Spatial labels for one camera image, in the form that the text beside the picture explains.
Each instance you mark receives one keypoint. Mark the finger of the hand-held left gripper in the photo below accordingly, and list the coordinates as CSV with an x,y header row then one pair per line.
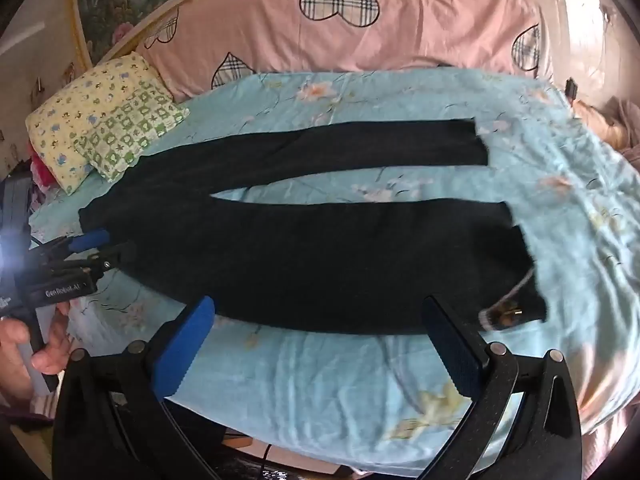
x,y
93,239
112,258

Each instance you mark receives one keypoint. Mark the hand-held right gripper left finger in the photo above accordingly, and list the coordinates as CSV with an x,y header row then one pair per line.
x,y
184,347

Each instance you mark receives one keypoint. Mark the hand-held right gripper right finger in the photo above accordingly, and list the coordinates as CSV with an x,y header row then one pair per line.
x,y
456,355

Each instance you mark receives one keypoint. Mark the black pants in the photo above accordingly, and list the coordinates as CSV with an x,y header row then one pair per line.
x,y
310,265

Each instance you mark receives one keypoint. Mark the person's left hand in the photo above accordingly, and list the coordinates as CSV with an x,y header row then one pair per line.
x,y
47,355

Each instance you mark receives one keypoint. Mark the red cloth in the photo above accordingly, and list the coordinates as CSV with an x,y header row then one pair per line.
x,y
42,170

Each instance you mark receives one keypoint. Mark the yellow and green patterned pillow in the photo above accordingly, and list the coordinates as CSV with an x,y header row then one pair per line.
x,y
80,120

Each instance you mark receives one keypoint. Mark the light blue floral bedsheet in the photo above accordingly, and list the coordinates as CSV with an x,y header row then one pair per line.
x,y
320,385

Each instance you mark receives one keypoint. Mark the framed landscape painting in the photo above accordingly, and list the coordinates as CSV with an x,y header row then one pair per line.
x,y
112,0

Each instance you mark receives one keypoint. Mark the beige cloth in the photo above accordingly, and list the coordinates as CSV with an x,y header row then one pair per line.
x,y
617,120

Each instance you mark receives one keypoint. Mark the small black object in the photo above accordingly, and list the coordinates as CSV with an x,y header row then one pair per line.
x,y
570,87

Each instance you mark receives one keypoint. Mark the pink quilt with plaid hearts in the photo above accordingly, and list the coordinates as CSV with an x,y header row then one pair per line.
x,y
410,25

